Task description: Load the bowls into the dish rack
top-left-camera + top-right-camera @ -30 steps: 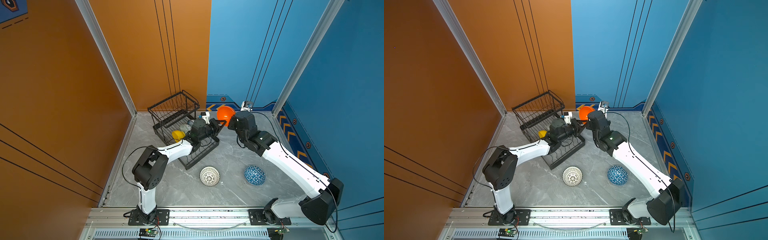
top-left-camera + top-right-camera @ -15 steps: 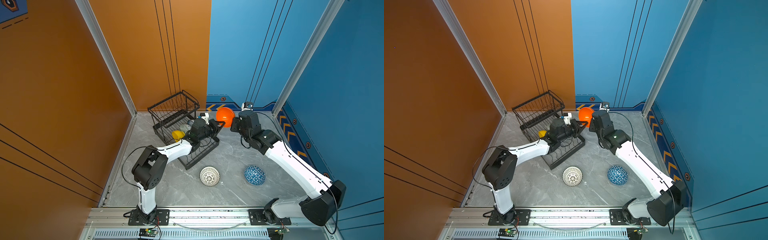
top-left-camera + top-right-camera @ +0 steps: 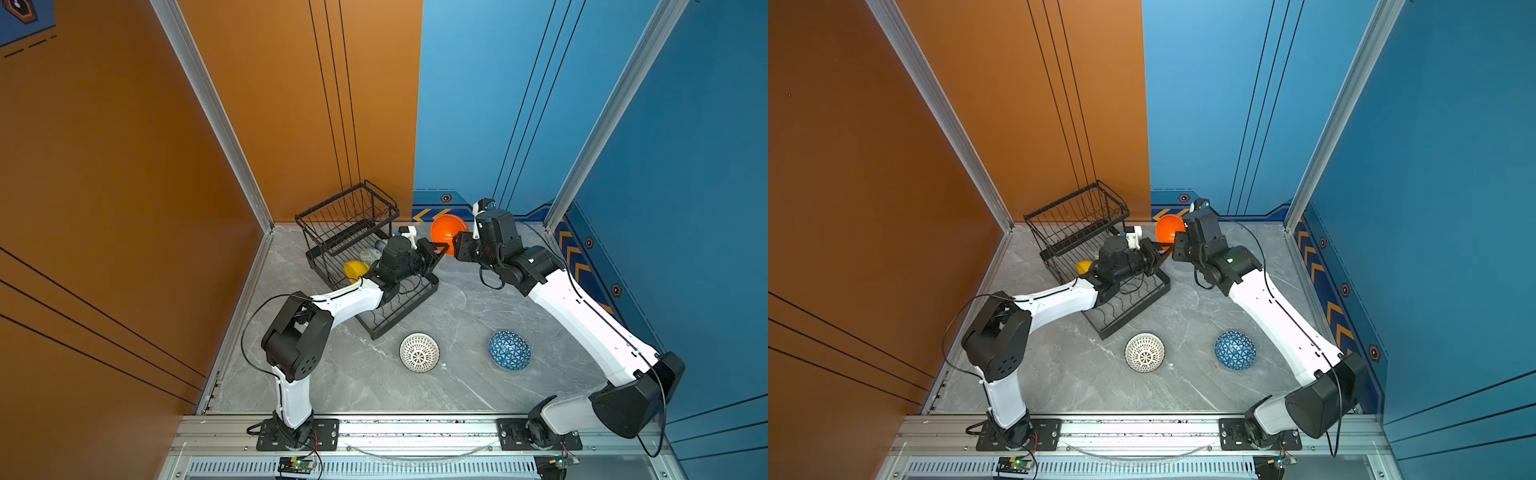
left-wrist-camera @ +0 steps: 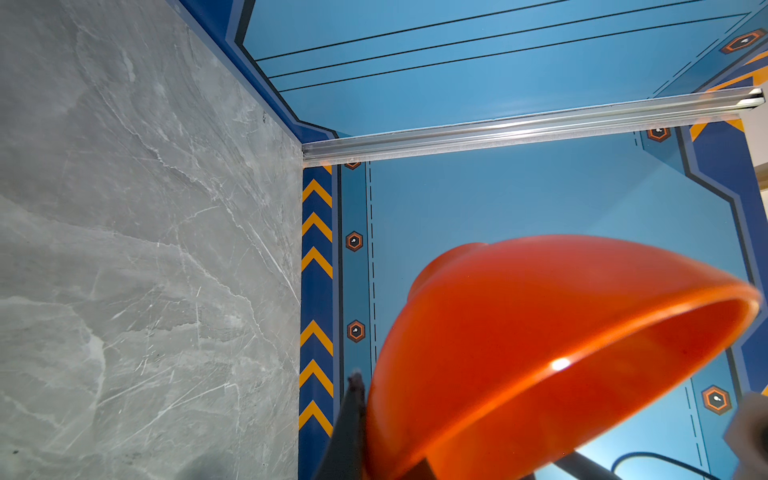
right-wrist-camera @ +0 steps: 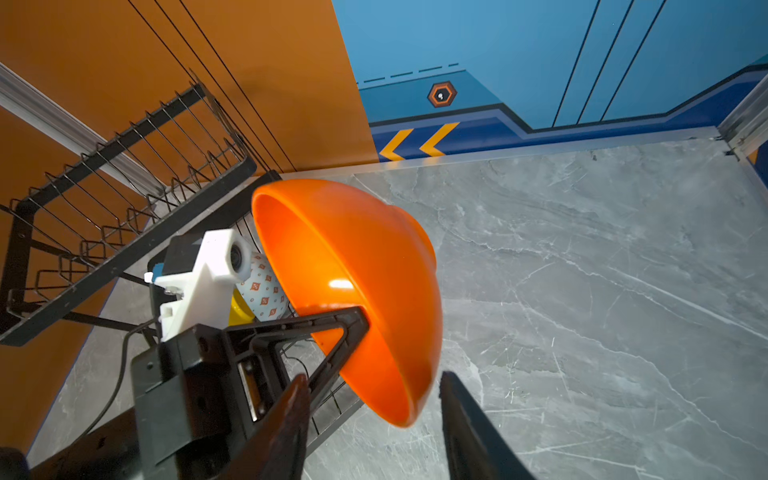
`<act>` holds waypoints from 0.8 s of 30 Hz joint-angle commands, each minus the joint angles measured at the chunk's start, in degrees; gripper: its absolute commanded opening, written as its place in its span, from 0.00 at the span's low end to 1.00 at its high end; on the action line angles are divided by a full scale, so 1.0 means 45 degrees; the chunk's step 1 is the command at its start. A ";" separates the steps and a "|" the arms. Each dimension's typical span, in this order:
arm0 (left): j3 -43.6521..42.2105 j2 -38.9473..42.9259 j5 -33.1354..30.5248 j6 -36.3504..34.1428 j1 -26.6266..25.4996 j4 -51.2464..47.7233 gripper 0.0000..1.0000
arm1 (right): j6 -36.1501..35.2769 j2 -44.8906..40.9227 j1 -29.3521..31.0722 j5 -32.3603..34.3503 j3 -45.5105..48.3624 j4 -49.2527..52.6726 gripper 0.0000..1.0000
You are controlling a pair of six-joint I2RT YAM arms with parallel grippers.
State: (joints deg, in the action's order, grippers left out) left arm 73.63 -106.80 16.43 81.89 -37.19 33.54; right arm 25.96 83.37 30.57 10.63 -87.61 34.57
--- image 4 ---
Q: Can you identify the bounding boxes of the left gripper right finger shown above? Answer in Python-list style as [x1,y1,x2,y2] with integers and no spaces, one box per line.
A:
[554,451,621,480]

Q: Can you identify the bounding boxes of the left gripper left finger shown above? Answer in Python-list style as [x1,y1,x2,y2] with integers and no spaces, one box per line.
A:
[313,371,366,480]

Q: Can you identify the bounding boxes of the orange plastic bowl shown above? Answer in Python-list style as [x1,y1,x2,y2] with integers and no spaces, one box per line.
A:
[365,235,762,479]

